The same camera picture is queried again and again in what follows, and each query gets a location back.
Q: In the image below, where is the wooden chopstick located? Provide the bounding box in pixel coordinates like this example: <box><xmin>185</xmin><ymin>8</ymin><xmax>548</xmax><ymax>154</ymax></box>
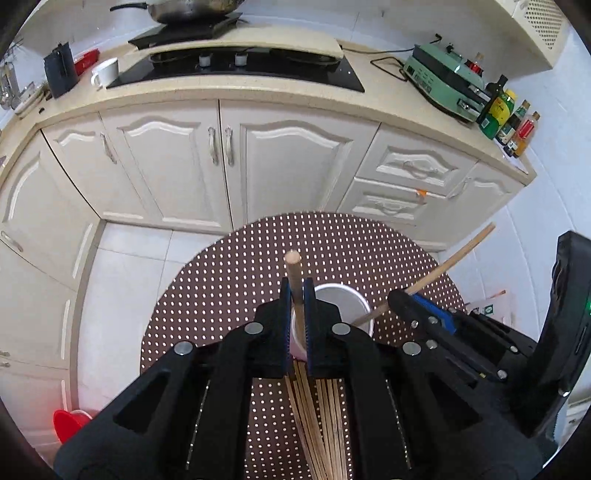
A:
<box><xmin>284</xmin><ymin>249</ymin><xmax>308</xmax><ymax>357</ymax></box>
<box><xmin>352</xmin><ymin>222</ymin><xmax>497</xmax><ymax>326</ymax></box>

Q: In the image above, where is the stack of bowls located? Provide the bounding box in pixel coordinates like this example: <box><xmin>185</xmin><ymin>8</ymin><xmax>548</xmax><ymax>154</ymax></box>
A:
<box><xmin>11</xmin><ymin>83</ymin><xmax>47</xmax><ymax>116</ymax></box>

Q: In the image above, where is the red box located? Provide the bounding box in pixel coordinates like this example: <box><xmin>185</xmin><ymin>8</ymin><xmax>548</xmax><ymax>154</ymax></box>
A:
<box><xmin>74</xmin><ymin>48</ymin><xmax>101</xmax><ymax>75</ymax></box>

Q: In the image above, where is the white mug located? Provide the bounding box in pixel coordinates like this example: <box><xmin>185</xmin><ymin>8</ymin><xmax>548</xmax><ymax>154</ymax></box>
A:
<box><xmin>90</xmin><ymin>58</ymin><xmax>121</xmax><ymax>88</ymax></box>

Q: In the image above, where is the orange liquid bottle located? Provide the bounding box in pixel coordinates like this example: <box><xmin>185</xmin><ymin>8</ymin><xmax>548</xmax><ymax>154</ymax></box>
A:
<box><xmin>512</xmin><ymin>112</ymin><xmax>541</xmax><ymax>158</ymax></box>

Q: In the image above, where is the green electric grill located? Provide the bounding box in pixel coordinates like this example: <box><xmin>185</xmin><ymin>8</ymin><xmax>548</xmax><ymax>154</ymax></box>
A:
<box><xmin>403</xmin><ymin>39</ymin><xmax>492</xmax><ymax>123</ymax></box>

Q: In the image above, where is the cream lattice wall cabinet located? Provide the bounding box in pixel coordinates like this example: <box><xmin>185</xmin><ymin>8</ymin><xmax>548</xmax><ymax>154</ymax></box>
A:
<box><xmin>492</xmin><ymin>0</ymin><xmax>571</xmax><ymax>72</ymax></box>

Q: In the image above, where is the beige board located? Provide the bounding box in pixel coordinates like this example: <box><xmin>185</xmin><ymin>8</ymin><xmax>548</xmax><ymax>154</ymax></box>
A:
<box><xmin>139</xmin><ymin>25</ymin><xmax>345</xmax><ymax>61</ymax></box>

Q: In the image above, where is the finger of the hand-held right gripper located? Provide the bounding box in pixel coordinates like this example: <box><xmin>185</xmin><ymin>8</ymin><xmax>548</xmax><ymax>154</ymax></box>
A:
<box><xmin>387</xmin><ymin>288</ymin><xmax>509</xmax><ymax>384</ymax></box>
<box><xmin>411</xmin><ymin>293</ymin><xmax>527</xmax><ymax>356</ymax></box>

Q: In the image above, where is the black power cable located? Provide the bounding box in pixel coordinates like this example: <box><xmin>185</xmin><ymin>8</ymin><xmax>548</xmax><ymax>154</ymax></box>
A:
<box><xmin>369</xmin><ymin>53</ymin><xmax>411</xmax><ymax>84</ymax></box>

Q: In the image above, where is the brown polka-dot tablecloth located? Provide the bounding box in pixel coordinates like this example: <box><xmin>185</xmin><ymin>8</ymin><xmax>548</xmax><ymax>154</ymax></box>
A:
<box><xmin>140</xmin><ymin>211</ymin><xmax>467</xmax><ymax>480</ymax></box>

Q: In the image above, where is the black kettle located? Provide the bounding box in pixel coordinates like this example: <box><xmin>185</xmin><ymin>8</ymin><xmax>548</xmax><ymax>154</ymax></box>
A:
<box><xmin>44</xmin><ymin>41</ymin><xmax>79</xmax><ymax>99</ymax></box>

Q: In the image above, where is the dark soy sauce bottle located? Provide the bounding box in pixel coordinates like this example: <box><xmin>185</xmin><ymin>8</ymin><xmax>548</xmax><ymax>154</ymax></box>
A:
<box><xmin>496</xmin><ymin>100</ymin><xmax>531</xmax><ymax>146</ymax></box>

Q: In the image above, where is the cream cabinet door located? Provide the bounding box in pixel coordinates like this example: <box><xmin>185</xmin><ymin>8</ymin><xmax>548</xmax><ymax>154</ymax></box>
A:
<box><xmin>100</xmin><ymin>98</ymin><xmax>234</xmax><ymax>232</ymax></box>
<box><xmin>41</xmin><ymin>112</ymin><xmax>149</xmax><ymax>221</ymax></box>
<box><xmin>219</xmin><ymin>98</ymin><xmax>382</xmax><ymax>227</ymax></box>
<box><xmin>418</xmin><ymin>161</ymin><xmax>527</xmax><ymax>252</ymax></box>

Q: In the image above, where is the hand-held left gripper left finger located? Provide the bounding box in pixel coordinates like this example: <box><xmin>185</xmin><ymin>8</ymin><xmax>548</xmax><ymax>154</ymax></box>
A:
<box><xmin>53</xmin><ymin>278</ymin><xmax>295</xmax><ymax>480</ymax></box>

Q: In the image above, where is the black glass gas hob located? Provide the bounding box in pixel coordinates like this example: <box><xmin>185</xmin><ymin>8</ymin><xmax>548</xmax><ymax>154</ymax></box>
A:
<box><xmin>107</xmin><ymin>46</ymin><xmax>365</xmax><ymax>93</ymax></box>

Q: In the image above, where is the black induction cooker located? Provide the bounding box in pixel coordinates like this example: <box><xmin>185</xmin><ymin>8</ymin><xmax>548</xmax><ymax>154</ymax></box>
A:
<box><xmin>128</xmin><ymin>13</ymin><xmax>250</xmax><ymax>49</ymax></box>

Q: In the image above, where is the cream cabinet drawer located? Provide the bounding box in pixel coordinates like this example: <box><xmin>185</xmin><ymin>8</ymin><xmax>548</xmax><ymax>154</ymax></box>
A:
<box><xmin>355</xmin><ymin>129</ymin><xmax>479</xmax><ymax>197</ymax></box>
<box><xmin>339</xmin><ymin>178</ymin><xmax>448</xmax><ymax>228</ymax></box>

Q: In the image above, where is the printed cardboard box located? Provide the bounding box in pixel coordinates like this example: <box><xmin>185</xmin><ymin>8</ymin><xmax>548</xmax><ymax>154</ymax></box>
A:
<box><xmin>464</xmin><ymin>290</ymin><xmax>515</xmax><ymax>324</ymax></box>

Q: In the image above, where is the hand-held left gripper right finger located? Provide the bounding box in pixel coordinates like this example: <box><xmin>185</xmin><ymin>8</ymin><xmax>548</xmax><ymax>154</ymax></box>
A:
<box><xmin>302</xmin><ymin>277</ymin><xmax>544</xmax><ymax>480</ymax></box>

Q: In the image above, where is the steel wok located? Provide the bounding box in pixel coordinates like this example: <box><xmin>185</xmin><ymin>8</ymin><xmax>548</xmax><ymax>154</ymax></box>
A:
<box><xmin>109</xmin><ymin>0</ymin><xmax>245</xmax><ymax>25</ymax></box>

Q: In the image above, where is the pink cup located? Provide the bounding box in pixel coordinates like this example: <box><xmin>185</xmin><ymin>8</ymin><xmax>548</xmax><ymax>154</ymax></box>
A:
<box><xmin>288</xmin><ymin>282</ymin><xmax>374</xmax><ymax>361</ymax></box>

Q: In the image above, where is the dark oil bottle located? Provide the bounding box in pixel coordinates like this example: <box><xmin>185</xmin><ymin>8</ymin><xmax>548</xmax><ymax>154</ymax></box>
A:
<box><xmin>476</xmin><ymin>75</ymin><xmax>509</xmax><ymax>127</ymax></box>

